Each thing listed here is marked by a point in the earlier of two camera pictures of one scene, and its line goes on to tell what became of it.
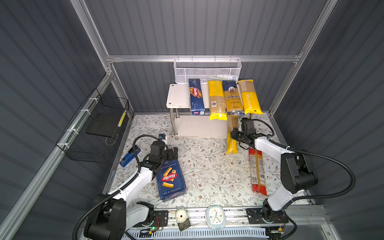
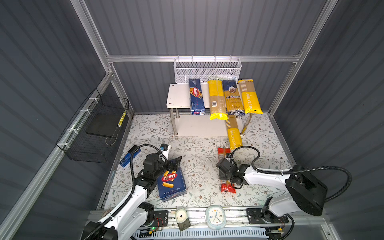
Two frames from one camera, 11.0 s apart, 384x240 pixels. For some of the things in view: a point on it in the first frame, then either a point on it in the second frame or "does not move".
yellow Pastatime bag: x=232 y=123 does not move
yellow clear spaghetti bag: x=217 y=102 does not move
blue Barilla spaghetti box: x=196 y=100 does not move
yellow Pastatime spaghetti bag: x=250 y=98 does not move
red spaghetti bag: x=257 y=171 -> x=226 y=186
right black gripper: x=233 y=134 -> x=221 y=176
